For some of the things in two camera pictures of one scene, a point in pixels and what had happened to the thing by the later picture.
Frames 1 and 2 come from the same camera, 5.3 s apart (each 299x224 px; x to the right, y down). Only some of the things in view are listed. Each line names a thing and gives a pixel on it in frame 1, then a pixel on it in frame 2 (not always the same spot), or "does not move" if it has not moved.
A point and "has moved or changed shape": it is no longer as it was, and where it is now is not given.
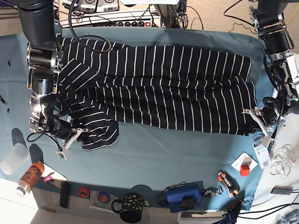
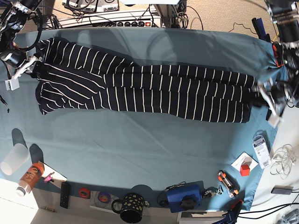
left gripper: [43, 118] → [14, 58]
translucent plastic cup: [17, 157] does not move
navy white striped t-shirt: [103, 84] has moved or changed shape
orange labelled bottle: [30, 178] does not move
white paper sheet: [56, 176] does not move
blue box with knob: [187, 197] does not move
